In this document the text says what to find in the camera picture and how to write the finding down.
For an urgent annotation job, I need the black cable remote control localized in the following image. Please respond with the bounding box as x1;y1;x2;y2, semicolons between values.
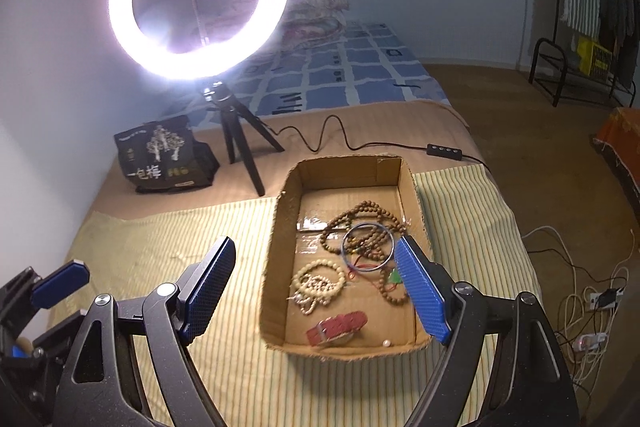
426;143;463;158

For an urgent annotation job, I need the tan bed sheet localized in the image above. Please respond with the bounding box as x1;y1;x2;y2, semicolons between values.
92;99;496;220

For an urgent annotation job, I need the brown wooden bead necklace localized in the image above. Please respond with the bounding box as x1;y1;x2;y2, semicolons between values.
320;201;408;264

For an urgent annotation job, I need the black metal rack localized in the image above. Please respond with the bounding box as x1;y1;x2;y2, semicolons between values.
529;0;640;108

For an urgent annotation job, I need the white power strip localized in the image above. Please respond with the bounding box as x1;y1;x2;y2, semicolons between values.
587;289;621;312
575;333;608;353

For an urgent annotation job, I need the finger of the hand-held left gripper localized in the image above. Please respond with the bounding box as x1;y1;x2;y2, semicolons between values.
0;259;92;348
0;312;86;427

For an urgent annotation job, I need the cardboard box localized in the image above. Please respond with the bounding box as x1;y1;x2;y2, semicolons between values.
259;154;435;362

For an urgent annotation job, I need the striped yellow cloth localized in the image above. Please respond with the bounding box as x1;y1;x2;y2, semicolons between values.
47;167;543;427

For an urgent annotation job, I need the blue metal bangle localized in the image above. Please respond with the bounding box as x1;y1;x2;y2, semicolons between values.
341;223;397;274

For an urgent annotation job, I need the black printed bag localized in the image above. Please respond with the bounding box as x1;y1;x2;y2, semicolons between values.
113;116;221;195

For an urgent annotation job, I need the cream bead bracelet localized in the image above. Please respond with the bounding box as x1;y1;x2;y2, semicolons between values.
291;259;347;303

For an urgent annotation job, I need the floral pillow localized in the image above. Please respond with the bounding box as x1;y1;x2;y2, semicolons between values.
282;0;351;42

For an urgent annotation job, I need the red watch strap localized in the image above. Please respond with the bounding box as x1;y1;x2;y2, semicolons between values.
306;311;369;348

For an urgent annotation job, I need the black power cable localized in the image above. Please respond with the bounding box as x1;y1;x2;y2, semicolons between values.
272;114;488;170

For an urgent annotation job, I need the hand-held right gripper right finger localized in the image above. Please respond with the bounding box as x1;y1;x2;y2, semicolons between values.
394;234;581;427

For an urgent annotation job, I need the blue checked bed sheet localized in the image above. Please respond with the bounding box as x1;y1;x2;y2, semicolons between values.
165;21;451;118

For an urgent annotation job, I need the brown bead bracelet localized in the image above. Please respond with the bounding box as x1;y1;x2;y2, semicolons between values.
378;269;413;306

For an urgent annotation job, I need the small pearl necklace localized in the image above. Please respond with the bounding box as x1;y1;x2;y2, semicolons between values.
287;274;343;314

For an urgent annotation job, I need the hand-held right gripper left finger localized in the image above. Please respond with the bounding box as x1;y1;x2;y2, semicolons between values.
52;236;237;427

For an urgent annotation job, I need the orange cloth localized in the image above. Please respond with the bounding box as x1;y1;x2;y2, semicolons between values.
592;107;640;202

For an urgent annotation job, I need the tangle of white cables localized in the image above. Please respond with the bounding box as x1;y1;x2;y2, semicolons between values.
520;227;640;388

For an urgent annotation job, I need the green pendant red cord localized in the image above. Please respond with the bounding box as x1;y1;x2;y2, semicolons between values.
347;257;407;290

